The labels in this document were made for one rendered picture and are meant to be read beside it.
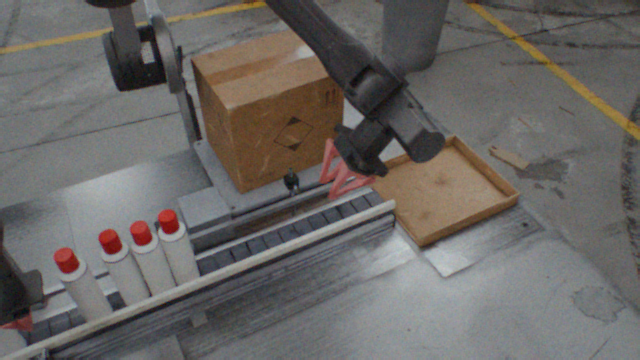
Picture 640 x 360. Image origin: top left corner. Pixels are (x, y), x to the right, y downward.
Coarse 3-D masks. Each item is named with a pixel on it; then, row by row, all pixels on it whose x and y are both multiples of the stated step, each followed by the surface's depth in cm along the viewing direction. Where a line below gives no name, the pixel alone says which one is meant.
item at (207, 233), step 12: (348, 180) 115; (312, 192) 112; (324, 192) 114; (276, 204) 110; (288, 204) 111; (252, 216) 108; (216, 228) 105; (228, 228) 106; (192, 240) 103; (96, 276) 97; (48, 288) 95; (60, 288) 95
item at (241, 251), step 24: (312, 216) 118; (336, 216) 118; (384, 216) 118; (264, 240) 113; (288, 240) 113; (216, 264) 109; (264, 264) 109; (72, 312) 100; (144, 312) 100; (24, 336) 97; (48, 336) 97
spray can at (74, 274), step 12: (60, 252) 86; (72, 252) 86; (60, 264) 85; (72, 264) 86; (84, 264) 89; (60, 276) 87; (72, 276) 87; (84, 276) 88; (72, 288) 88; (84, 288) 90; (96, 288) 93; (84, 300) 91; (96, 300) 93; (84, 312) 94; (96, 312) 95; (108, 312) 98
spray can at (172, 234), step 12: (168, 216) 91; (168, 228) 92; (180, 228) 94; (168, 240) 93; (180, 240) 94; (168, 252) 96; (180, 252) 96; (192, 252) 100; (180, 264) 98; (192, 264) 101; (180, 276) 101; (192, 276) 102
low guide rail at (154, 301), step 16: (384, 208) 116; (336, 224) 112; (352, 224) 114; (304, 240) 109; (256, 256) 106; (272, 256) 107; (224, 272) 103; (176, 288) 100; (192, 288) 102; (144, 304) 98; (96, 320) 95; (112, 320) 96; (64, 336) 93; (80, 336) 95; (16, 352) 91; (32, 352) 91
